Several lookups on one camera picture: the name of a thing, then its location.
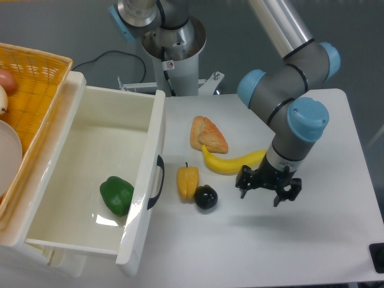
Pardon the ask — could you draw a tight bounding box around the white drawer cabinet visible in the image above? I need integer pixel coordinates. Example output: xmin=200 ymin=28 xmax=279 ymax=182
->
xmin=1 ymin=71 xmax=86 ymax=287

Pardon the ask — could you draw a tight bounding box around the yellow bell pepper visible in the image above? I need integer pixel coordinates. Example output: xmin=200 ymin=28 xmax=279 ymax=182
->
xmin=176 ymin=162 xmax=199 ymax=201

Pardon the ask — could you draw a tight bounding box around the orange croissant bread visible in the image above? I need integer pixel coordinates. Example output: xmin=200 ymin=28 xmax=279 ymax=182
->
xmin=190 ymin=116 xmax=229 ymax=154

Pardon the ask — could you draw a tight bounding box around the white plate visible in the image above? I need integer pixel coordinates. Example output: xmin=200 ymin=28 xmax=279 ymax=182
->
xmin=1 ymin=121 xmax=22 ymax=196

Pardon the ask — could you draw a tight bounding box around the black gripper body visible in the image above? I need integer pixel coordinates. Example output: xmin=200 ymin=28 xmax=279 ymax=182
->
xmin=250 ymin=157 xmax=295 ymax=191

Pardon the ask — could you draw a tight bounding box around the red apple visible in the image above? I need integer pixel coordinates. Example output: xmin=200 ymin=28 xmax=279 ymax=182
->
xmin=0 ymin=69 xmax=17 ymax=94

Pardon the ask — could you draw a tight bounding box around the black cable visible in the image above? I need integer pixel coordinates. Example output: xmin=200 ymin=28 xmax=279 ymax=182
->
xmin=71 ymin=50 xmax=147 ymax=83

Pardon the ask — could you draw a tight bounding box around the white onion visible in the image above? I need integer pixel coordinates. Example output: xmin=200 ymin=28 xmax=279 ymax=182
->
xmin=0 ymin=86 xmax=8 ymax=114

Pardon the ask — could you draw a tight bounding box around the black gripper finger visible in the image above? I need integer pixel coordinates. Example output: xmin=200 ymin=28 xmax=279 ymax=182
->
xmin=274 ymin=178 xmax=302 ymax=207
xmin=235 ymin=165 xmax=255 ymax=199

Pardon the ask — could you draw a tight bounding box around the yellow banana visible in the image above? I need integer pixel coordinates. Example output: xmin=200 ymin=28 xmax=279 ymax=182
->
xmin=202 ymin=145 xmax=266 ymax=175

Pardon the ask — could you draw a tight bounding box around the black corner device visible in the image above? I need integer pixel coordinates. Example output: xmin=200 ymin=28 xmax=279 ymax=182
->
xmin=369 ymin=242 xmax=384 ymax=274

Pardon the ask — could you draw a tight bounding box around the yellow woven basket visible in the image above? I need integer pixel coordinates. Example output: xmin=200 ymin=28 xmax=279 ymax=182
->
xmin=1 ymin=43 xmax=73 ymax=215

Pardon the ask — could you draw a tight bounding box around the green bell pepper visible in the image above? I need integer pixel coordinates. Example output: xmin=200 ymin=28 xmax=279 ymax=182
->
xmin=99 ymin=176 xmax=134 ymax=217

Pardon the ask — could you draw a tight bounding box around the black eggplant toy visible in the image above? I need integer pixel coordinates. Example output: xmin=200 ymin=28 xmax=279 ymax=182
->
xmin=194 ymin=185 xmax=218 ymax=210

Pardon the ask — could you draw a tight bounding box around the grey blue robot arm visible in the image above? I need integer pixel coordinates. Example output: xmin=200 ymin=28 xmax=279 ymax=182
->
xmin=109 ymin=1 xmax=340 ymax=205

